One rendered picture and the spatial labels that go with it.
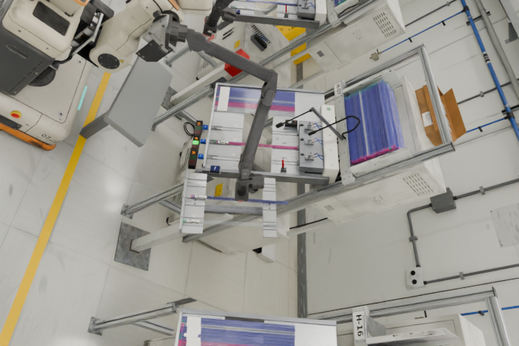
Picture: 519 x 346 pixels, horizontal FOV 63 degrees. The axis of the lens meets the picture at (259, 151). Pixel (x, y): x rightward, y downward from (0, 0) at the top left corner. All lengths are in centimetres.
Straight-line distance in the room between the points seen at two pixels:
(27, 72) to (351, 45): 238
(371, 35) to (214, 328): 248
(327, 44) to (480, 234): 186
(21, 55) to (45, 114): 43
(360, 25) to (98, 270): 251
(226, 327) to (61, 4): 158
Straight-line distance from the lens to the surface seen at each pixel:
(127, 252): 281
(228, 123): 260
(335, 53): 363
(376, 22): 349
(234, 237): 308
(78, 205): 272
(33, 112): 245
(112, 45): 217
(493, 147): 392
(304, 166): 236
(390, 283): 372
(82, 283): 263
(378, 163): 228
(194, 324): 203
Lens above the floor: 223
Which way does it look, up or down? 32 degrees down
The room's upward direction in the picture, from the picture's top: 66 degrees clockwise
